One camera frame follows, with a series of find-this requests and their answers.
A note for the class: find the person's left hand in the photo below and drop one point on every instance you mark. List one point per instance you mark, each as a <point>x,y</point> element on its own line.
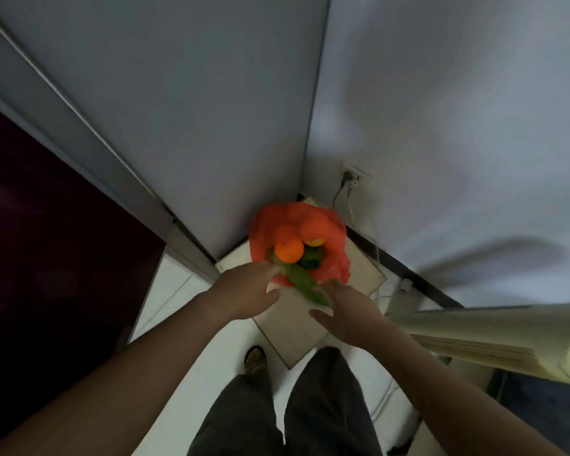
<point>240,292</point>

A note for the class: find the person's right hand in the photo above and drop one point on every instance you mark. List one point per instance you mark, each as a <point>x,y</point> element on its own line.
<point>354,318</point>

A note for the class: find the person's right thumb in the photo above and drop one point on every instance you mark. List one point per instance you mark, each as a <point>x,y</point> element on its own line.
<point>321,319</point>

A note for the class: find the person's left thumb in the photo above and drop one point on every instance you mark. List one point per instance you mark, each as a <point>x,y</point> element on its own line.
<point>271,296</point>

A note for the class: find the person's right forearm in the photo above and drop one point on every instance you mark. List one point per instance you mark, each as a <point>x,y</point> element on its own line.
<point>451,398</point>

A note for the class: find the person's left forearm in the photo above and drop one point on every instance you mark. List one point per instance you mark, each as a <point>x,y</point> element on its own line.
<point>109,379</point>

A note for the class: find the beige square low table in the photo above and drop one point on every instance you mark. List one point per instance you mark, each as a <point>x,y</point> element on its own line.
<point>289,327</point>

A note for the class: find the green cucumber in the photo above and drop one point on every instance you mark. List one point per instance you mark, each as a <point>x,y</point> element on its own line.
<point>304,280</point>

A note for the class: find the dark green vegetable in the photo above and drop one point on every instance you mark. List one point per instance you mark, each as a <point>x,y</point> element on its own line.
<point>312,258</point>

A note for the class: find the red plastic bag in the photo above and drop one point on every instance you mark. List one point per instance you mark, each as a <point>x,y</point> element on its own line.
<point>335,261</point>

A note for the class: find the brown patterned shoe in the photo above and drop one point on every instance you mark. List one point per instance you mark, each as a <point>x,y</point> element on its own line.
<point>255,359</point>

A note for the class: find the dark grey trousers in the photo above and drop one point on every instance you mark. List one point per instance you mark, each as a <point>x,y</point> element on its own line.
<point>313,408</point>

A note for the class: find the cream tower fan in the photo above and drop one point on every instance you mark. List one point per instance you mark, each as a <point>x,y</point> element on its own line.
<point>498,334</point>

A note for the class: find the dark red cabinet door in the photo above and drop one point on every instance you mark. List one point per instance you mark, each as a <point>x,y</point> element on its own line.
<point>47,261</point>

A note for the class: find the white wall socket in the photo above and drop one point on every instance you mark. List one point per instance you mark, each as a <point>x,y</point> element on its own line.
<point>358,173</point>

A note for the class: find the grey door frame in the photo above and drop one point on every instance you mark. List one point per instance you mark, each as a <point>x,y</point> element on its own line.
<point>99,151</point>

